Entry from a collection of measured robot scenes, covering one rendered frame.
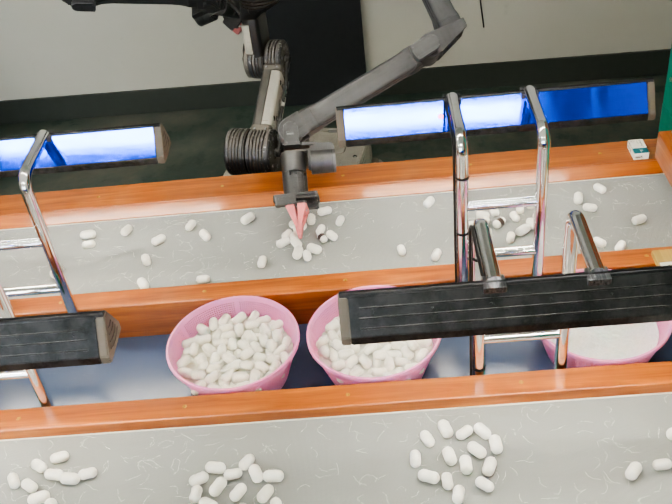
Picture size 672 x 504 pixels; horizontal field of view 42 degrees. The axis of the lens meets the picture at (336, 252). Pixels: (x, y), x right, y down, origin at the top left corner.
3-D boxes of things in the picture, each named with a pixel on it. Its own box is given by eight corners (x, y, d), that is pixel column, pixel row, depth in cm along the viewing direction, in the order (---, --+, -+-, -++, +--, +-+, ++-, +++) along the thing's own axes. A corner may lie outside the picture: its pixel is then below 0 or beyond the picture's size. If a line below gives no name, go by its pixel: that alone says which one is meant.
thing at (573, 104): (337, 128, 181) (334, 97, 177) (644, 101, 178) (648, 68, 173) (338, 149, 175) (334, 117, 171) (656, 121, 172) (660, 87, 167)
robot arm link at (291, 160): (280, 155, 208) (279, 146, 202) (309, 152, 208) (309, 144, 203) (282, 182, 206) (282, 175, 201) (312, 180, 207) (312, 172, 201)
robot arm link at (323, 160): (282, 130, 210) (282, 121, 201) (330, 126, 211) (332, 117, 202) (287, 179, 209) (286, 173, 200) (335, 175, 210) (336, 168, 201)
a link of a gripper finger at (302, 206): (308, 233, 197) (305, 193, 199) (277, 237, 198) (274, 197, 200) (312, 240, 204) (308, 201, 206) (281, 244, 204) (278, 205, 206)
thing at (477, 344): (464, 395, 169) (462, 207, 142) (569, 388, 168) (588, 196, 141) (477, 476, 154) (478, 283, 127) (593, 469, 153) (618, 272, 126)
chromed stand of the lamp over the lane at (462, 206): (443, 264, 201) (438, 89, 173) (531, 257, 200) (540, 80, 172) (452, 321, 186) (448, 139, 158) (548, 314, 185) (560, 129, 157)
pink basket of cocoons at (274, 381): (184, 333, 191) (175, 300, 185) (306, 323, 190) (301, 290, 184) (167, 428, 170) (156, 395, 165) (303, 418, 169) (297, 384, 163)
